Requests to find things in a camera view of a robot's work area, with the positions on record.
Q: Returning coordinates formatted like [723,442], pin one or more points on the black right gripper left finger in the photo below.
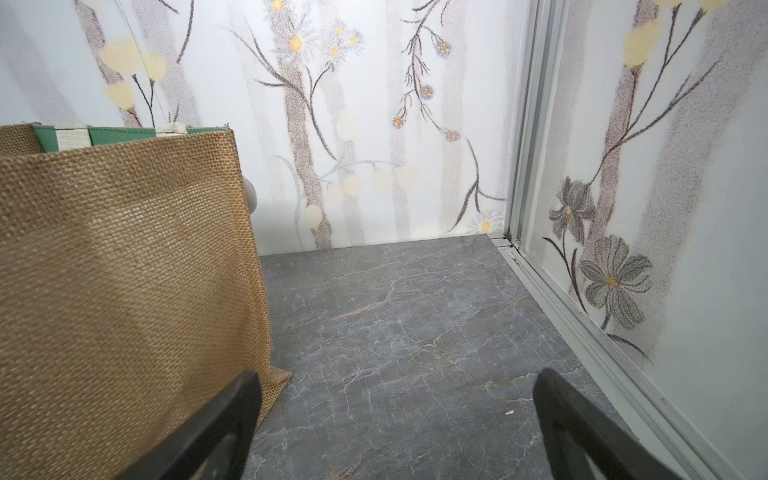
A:
[214,440]

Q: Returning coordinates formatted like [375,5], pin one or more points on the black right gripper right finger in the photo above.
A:
[579,437]

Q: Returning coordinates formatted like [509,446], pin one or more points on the green burlap canvas bag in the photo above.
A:
[131,295]

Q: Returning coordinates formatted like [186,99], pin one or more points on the aluminium corner frame post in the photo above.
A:
[536,76]

